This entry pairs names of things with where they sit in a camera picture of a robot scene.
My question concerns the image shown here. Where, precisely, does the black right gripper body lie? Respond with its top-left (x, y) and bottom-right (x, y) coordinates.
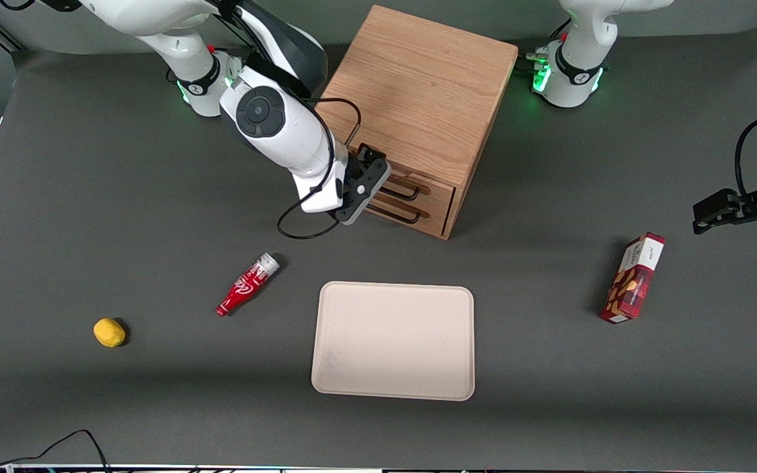
top-left (343, 152), bottom-right (374, 206)

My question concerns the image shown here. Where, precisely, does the wooden drawer with black handle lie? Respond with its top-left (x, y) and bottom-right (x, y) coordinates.
top-left (346, 146), bottom-right (457, 212)
top-left (365, 191), bottom-right (453, 239)

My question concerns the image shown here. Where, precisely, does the wooden drawer cabinet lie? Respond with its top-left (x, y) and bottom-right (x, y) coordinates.
top-left (313, 5), bottom-right (519, 240)

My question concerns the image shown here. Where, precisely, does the red snack box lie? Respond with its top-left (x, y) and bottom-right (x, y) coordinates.
top-left (599, 232), bottom-right (666, 325)

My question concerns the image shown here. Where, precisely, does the red cola bottle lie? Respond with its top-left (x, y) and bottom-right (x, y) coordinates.
top-left (216, 253), bottom-right (281, 317)

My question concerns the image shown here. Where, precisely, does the beige plastic tray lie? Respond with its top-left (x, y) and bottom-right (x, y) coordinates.
top-left (311, 281), bottom-right (476, 401)

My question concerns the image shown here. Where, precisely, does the yellow lemon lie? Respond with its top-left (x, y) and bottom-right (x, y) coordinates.
top-left (93, 318), bottom-right (127, 348)

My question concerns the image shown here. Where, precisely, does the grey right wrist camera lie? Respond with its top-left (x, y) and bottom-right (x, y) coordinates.
top-left (335, 161), bottom-right (393, 227)

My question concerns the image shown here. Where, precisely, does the black floor cable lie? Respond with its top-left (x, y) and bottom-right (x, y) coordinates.
top-left (0, 430), bottom-right (112, 473)

